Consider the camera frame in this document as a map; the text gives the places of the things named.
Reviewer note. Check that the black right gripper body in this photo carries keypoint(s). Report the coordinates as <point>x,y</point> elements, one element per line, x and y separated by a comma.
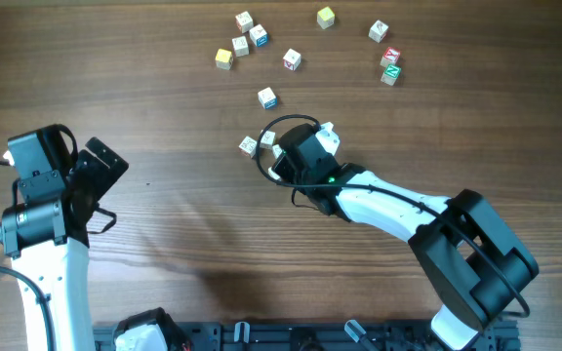
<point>285,169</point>

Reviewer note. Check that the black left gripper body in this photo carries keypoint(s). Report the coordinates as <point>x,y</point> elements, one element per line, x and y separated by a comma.
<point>88,173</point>

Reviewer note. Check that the bird picture red block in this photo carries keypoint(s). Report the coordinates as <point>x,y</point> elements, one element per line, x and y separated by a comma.
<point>277,151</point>

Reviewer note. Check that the number four wooden block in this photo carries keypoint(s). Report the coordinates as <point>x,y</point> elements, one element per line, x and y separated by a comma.
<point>267,139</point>

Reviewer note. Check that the cat picture red block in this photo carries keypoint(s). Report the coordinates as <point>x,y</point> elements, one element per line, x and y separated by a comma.
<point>248,147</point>

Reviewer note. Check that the red top letter block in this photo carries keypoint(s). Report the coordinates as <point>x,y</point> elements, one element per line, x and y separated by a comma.
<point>390,56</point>

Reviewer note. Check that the white block red side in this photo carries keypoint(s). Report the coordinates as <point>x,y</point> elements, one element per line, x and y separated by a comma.
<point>273,174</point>

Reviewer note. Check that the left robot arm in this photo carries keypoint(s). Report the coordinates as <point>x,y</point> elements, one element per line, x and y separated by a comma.
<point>53,280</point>

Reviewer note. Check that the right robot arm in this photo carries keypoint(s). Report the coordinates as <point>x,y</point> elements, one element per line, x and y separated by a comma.
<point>473,260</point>

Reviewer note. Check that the ball picture blue block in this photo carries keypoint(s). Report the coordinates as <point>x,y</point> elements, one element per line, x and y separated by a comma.
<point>267,98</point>

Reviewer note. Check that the key picture red A block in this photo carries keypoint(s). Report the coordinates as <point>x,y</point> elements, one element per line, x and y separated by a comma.
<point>292,60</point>

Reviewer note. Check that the green N letter block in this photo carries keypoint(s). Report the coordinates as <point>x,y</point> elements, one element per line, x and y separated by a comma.
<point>391,74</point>

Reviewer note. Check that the yellow top letter block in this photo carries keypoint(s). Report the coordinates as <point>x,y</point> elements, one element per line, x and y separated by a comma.
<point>224,59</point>

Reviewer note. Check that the snail picture wooden block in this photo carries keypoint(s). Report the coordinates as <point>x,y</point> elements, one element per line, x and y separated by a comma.
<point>240,46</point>

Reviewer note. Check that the blue sided sailboat block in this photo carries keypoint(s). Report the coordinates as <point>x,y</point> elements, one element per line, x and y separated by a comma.
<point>258,35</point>

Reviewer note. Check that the yellow green top block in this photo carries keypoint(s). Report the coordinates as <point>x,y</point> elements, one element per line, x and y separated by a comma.
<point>325,17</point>

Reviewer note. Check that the white block far right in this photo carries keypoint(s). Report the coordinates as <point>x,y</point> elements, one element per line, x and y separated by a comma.
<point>378,31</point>

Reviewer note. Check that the red sided block top left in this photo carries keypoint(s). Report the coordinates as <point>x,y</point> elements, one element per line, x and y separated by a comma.
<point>244,21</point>

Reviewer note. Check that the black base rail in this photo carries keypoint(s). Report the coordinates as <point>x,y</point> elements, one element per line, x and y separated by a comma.
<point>201,336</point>

